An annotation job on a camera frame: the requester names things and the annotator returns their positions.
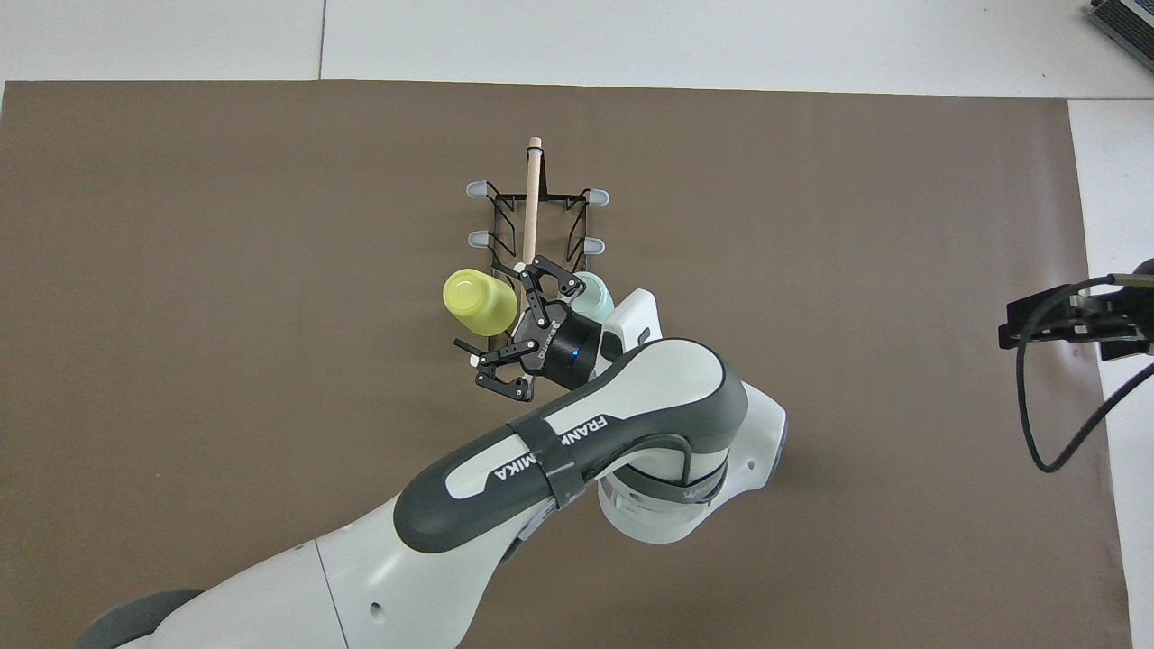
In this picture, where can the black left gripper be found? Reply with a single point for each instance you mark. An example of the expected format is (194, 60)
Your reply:
(559, 347)

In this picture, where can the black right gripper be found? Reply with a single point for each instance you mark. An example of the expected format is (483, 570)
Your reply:
(1046, 320)

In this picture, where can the yellow plastic cup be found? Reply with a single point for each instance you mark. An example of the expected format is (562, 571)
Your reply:
(478, 302)

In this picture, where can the green plastic cup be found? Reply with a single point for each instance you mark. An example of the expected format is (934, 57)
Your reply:
(595, 293)

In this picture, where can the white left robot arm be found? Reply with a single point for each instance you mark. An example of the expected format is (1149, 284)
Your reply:
(451, 559)

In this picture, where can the brown table mat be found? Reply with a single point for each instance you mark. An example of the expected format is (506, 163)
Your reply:
(270, 270)

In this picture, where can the grey ribbed device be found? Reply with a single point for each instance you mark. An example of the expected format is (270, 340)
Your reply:
(1127, 22)

